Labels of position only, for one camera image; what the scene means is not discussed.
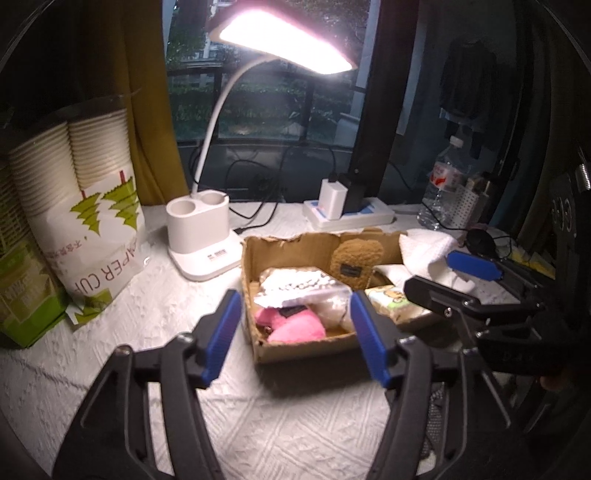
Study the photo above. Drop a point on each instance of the black round object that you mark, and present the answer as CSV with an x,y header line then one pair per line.
x,y
482,242

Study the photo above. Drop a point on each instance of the tree print paper cup pack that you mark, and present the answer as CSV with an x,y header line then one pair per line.
x,y
101,221

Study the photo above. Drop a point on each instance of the brown plush bear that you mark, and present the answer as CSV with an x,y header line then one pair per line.
x,y
355,265

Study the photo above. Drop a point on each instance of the person's right hand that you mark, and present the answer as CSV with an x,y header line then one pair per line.
x,y
549,383

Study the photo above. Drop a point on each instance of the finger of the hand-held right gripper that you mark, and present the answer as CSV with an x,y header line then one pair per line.
x,y
473,264
434,293

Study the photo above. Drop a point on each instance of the clear bag of cotton balls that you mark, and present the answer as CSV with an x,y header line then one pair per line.
x,y
334,311

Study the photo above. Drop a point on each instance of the yellow plastic packet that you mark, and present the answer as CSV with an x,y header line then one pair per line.
x,y
531,263

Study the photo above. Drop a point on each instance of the pink plush toy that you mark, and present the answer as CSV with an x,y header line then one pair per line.
x,y
295,330

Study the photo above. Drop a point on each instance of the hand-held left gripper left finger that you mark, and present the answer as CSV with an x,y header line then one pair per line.
x,y
224,337

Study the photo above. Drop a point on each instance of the white knit sock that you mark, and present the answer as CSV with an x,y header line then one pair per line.
x,y
429,256

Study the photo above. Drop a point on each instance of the white power strip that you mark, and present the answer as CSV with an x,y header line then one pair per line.
x,y
369,217

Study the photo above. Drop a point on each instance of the clear bag of cotton swabs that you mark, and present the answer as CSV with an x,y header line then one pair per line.
x,y
300,284

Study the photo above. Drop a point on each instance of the white charger plug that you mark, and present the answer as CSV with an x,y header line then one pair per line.
x,y
333,201

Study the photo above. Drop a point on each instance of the white perforated holder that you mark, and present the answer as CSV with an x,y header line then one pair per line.
x,y
473,205

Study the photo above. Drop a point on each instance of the white desk lamp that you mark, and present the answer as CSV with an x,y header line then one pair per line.
x,y
198,240

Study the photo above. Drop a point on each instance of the white textured tablecloth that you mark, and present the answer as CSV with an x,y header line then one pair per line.
x,y
286,415

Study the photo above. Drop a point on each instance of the clear water bottle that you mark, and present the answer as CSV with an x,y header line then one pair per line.
x,y
445,184

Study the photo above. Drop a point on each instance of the dark hanging clothes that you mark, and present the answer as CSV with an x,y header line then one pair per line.
x,y
468,83

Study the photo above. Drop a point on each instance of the cardboard box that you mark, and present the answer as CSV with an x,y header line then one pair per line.
x,y
304,351

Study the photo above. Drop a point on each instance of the green tissue packet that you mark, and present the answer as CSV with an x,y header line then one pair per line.
x,y
392,302

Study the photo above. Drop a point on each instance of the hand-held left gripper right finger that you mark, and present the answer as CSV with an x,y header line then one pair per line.
x,y
369,342

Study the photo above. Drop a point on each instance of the black charger plug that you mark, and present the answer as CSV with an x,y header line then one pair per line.
x,y
354,194

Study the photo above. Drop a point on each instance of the yellow curtain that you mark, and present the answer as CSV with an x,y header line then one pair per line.
x,y
152,115

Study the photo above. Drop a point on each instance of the green paper cup pack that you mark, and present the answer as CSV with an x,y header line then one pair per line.
x,y
23,295

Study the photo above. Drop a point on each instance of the dark metal thermos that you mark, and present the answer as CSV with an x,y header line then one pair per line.
x,y
490,183

